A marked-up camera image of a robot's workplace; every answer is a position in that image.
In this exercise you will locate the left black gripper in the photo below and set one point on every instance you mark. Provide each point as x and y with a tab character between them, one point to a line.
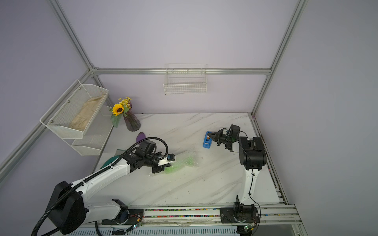
159	168

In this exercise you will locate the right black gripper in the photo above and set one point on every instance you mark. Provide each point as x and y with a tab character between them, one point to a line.
216	137

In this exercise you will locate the blue tape dispenser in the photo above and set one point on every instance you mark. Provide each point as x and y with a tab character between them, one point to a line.
207	140

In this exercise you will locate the clear bubble wrap sheet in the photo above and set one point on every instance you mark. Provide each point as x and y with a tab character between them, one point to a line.
178	157

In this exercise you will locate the green plastic wine glass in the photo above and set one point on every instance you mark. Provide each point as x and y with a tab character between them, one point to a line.
180	164

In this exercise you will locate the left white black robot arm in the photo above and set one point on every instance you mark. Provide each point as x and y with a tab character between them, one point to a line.
70	205

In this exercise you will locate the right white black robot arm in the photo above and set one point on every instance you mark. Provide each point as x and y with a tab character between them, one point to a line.
252	157

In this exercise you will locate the teal green object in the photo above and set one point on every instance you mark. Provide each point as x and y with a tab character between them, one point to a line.
109	162

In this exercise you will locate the dark ribbed glass vase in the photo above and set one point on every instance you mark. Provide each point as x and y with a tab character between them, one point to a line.
132	122

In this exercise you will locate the sunflower bouquet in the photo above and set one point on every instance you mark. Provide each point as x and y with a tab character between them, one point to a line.
119	110

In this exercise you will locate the white mesh lower shelf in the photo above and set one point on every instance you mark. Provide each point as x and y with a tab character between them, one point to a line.
97	134

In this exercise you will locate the white mesh shelf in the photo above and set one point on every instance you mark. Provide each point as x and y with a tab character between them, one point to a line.
60	115
97	134

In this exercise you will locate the beige folded cloth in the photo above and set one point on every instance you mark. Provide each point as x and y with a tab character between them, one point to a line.
88	109

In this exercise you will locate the white mesh upper shelf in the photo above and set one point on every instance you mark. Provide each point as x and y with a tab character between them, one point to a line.
60	115

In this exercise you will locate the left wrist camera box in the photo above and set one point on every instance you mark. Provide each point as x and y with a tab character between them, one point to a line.
166	159

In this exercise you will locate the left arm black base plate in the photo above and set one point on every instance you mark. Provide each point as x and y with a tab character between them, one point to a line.
126	216

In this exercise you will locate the white wire wall basket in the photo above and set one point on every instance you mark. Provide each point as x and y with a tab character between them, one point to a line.
183	79

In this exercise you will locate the perforated grey cable tray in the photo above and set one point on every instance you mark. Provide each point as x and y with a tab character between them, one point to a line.
172	231

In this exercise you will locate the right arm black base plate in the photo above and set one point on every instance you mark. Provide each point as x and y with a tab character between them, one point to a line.
239	213

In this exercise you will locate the aluminium front rail frame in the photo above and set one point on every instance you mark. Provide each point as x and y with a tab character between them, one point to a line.
210	215

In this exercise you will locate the aluminium cage frame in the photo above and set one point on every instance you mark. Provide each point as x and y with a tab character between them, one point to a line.
17	156

